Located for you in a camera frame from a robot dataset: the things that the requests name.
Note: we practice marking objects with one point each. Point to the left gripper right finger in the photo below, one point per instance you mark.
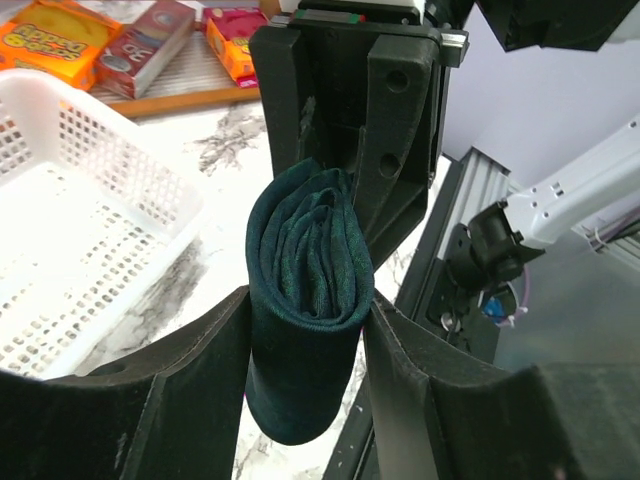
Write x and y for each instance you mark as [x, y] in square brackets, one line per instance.
[439, 413]

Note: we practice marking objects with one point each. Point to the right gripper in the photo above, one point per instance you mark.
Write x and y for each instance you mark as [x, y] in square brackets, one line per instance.
[363, 86]

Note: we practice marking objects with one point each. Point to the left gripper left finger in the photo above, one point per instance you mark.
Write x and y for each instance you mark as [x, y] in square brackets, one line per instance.
[168, 411]

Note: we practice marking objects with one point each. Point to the dark green tie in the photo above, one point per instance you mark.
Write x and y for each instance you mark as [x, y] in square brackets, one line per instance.
[311, 285]

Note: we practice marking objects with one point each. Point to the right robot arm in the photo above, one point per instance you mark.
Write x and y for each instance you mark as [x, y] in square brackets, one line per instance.
[541, 81]

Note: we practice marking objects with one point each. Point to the pink sponge box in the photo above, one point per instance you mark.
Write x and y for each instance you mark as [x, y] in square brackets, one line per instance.
[228, 31]

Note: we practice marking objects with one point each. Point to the wooden tiered rack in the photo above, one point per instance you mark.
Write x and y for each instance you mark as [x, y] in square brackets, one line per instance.
[194, 78]

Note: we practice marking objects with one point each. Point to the white red flat box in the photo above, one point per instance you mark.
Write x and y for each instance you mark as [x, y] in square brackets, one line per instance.
[133, 60]

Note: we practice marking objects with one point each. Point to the white plastic basket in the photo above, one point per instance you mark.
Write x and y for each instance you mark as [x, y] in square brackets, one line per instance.
[92, 215]

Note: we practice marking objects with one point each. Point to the orange sponge box middle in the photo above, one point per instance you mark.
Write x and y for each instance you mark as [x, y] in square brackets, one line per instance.
[62, 38]

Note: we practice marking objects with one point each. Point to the aluminium rail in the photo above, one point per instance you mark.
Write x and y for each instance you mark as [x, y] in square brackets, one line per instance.
[492, 232]

